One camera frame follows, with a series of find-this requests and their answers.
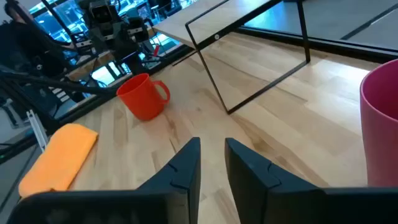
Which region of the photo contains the red plastic mug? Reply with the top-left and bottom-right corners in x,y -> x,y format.
116,73 -> 171,121

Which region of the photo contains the white metal bracket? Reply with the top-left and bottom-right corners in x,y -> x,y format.
26,109 -> 49,153

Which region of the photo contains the black station frame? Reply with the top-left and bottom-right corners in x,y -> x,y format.
0,0 -> 193,162

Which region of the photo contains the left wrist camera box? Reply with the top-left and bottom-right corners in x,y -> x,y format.
89,3 -> 113,24

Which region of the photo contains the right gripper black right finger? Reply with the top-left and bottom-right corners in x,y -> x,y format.
224,138 -> 398,224

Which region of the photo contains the wooden shelf with black frame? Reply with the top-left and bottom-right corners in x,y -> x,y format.
152,0 -> 312,115

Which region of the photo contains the tall pink plastic cup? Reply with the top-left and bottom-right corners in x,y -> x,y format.
359,58 -> 398,187

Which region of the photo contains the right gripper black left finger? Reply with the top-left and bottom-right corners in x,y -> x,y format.
6,136 -> 202,224

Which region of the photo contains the yellow microfibre cloth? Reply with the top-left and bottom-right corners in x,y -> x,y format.
17,123 -> 99,198

